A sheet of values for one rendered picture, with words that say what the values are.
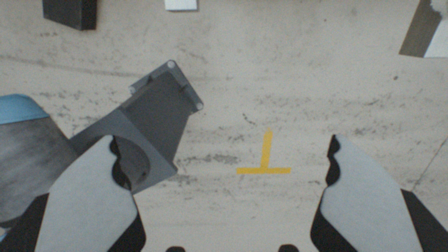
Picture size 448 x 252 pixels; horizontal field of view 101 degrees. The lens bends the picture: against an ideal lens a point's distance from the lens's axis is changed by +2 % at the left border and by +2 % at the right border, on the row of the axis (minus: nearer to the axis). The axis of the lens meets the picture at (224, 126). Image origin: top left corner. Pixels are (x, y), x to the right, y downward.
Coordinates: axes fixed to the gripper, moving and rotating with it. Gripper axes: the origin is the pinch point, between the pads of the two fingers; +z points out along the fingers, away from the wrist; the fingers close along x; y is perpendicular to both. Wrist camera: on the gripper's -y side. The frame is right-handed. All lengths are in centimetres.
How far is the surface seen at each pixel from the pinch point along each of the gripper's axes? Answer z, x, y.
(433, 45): 7.7, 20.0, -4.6
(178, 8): 9.8, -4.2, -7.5
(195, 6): 9.8, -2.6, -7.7
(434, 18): 8.4, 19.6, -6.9
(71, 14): 82, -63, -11
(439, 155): 94, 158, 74
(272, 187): 94, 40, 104
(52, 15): 82, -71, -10
